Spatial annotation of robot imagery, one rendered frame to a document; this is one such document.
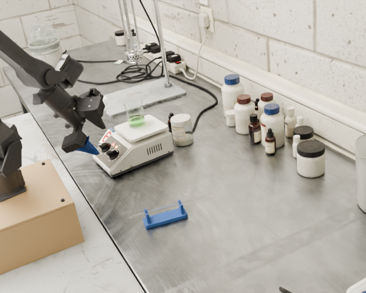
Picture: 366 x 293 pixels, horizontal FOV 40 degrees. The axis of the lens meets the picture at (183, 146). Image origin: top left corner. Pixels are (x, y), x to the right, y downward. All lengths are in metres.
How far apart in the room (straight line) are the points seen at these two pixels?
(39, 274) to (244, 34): 1.01
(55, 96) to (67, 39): 2.64
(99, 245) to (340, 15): 0.79
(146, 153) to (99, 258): 0.39
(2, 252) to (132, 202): 0.33
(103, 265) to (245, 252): 0.29
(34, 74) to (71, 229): 0.35
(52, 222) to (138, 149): 0.36
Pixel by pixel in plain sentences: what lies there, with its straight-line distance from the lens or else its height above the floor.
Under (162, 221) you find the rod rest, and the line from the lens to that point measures 1.15.
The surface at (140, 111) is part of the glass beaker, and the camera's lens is 1.40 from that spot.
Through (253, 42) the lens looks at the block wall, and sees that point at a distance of 1.67.
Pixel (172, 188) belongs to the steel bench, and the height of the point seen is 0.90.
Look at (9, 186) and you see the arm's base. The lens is 1.17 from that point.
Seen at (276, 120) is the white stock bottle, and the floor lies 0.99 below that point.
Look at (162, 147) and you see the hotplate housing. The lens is 1.40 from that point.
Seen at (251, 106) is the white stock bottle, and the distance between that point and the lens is 1.47.
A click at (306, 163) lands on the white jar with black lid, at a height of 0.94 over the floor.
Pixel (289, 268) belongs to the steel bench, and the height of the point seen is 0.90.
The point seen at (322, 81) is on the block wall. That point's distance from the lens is 1.43.
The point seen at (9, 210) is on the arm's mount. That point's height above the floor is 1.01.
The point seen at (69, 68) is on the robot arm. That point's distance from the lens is 1.27.
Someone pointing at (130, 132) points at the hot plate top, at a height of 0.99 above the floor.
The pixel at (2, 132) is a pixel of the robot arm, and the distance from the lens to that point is 1.13.
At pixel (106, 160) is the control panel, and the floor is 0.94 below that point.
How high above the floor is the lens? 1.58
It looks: 28 degrees down
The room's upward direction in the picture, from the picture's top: 8 degrees counter-clockwise
